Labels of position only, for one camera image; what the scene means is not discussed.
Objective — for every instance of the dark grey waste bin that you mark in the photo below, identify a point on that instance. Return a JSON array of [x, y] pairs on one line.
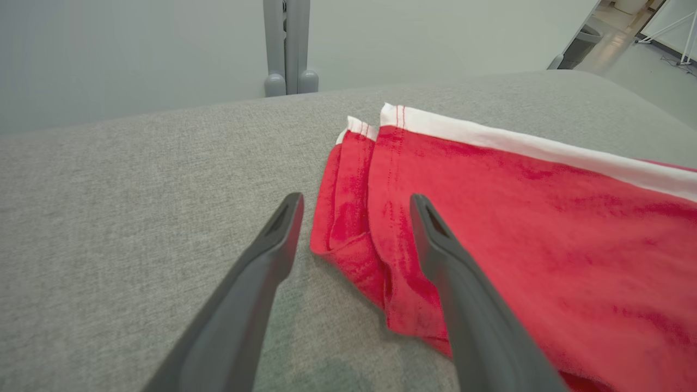
[[580, 46]]

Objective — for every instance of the white tripod stand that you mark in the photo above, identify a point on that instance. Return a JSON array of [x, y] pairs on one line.
[[689, 38]]

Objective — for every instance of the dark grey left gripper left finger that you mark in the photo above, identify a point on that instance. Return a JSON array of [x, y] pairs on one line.
[[239, 316]]

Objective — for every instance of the red and white sports jersey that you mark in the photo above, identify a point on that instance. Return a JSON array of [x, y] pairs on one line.
[[572, 245]]

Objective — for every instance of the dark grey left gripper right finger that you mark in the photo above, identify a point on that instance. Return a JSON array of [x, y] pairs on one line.
[[479, 326]]

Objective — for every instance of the grey partition post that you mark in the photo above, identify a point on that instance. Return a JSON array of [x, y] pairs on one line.
[[298, 43], [274, 43]]

